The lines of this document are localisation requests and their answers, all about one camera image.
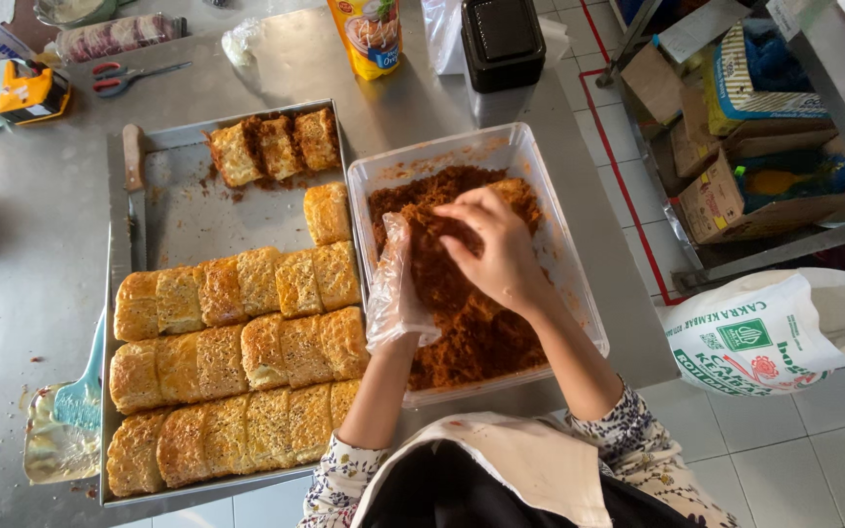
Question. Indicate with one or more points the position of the person's left hand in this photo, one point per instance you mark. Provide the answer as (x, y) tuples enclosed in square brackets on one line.
[(397, 308)]

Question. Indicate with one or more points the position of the person's right hand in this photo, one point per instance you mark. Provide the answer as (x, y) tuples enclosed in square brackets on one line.
[(507, 257)]

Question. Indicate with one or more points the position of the person's left fingers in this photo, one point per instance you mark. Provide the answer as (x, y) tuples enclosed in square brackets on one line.
[(397, 242)]

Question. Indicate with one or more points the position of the floss coated bread piece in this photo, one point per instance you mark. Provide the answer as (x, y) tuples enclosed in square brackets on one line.
[(521, 196)]

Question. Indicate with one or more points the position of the plain golden bread piece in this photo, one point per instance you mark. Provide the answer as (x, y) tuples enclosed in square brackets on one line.
[(327, 214)]

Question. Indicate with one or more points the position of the clear plastic container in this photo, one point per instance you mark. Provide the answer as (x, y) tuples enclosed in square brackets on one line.
[(466, 147)]

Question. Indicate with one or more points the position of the heap of brown meat floss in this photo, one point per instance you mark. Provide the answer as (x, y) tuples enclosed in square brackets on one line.
[(481, 337)]

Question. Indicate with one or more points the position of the floss topped bread piece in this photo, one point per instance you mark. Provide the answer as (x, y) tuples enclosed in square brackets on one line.
[(279, 148), (234, 155), (317, 139)]

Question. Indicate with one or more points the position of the metal baking tray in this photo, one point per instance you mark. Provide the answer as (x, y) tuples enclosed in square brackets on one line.
[(202, 213)]

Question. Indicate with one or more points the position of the rows of golden bread rolls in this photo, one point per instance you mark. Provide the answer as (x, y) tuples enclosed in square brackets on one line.
[(232, 367)]

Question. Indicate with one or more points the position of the yellow sauce pouch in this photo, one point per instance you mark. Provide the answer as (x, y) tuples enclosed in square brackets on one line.
[(367, 37)]

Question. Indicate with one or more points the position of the stack of black plastic boxes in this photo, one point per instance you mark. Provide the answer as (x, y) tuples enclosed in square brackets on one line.
[(502, 40)]

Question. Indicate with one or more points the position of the cream and black apron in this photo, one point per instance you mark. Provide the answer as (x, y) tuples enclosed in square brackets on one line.
[(496, 477)]

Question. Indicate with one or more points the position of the crumpled clear plastic wrap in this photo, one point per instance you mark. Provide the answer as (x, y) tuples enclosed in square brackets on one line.
[(240, 40)]

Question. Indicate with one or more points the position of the person's floral shirt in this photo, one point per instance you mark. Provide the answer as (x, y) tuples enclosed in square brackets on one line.
[(642, 455)]

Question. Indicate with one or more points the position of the plastic wrapped roll of cups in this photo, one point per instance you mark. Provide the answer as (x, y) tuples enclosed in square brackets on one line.
[(118, 35)]

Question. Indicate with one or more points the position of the teal spatula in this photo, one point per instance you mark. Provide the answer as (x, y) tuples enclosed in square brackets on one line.
[(79, 396)]

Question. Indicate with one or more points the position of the metal shelf with cartons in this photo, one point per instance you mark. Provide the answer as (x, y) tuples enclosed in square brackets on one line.
[(745, 147)]

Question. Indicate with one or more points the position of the white bag with green print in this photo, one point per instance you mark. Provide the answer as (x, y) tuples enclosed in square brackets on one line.
[(752, 337)]

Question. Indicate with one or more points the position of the metal bowl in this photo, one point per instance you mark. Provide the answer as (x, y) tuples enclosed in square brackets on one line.
[(74, 10)]

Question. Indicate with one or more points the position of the plastic bag of cream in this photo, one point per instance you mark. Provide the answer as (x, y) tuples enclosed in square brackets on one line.
[(56, 451)]

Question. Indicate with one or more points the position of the yellow tape dispenser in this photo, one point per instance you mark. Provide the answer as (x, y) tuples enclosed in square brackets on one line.
[(23, 95)]

